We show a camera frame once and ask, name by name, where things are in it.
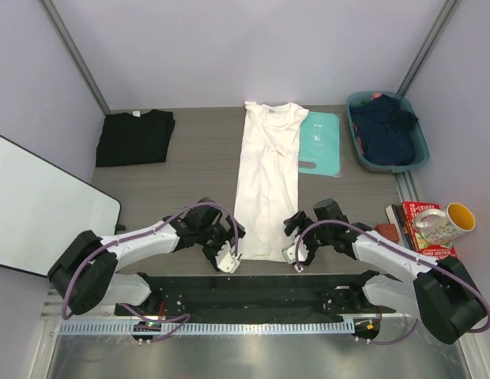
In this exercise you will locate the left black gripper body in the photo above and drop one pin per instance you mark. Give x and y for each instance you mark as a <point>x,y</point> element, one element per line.
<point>212,238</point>

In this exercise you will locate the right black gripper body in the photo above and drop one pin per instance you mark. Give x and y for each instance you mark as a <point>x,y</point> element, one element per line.
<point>314,237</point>

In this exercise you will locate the white printed t shirt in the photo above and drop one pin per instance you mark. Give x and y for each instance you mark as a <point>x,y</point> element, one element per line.
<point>267,185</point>

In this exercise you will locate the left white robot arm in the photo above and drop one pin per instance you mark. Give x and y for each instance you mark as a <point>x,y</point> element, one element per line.
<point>87,274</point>

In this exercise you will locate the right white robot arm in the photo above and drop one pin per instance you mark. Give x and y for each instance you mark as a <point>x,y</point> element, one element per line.
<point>439,293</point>

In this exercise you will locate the teal folding board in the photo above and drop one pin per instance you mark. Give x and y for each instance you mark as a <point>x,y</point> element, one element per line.
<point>320,146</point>

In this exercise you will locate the white yellow floral mug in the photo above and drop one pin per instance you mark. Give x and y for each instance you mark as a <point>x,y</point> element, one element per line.
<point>441,226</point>

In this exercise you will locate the teal plastic basket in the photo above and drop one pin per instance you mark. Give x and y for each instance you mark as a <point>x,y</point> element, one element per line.
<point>417,136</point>

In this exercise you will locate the dark blue clothes pile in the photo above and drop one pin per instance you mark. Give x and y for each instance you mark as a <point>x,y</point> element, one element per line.
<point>382,129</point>

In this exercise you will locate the folded black t shirt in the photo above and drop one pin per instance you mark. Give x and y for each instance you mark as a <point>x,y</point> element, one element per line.
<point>128,140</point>

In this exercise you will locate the white board panel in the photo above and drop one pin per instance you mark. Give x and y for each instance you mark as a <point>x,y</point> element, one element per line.
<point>43,209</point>

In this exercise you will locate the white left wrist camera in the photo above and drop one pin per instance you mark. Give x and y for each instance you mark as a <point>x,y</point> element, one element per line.
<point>226,259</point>

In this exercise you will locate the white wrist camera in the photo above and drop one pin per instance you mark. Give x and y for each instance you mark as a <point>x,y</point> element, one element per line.
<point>226,259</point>
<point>296,254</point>

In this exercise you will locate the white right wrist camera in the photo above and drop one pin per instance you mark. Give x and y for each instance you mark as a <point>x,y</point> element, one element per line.
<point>296,254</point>

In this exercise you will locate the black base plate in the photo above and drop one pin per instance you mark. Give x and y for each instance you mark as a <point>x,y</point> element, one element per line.
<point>255,299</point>

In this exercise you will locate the aluminium rail frame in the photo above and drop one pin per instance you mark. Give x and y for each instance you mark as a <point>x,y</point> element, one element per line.
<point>241,351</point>

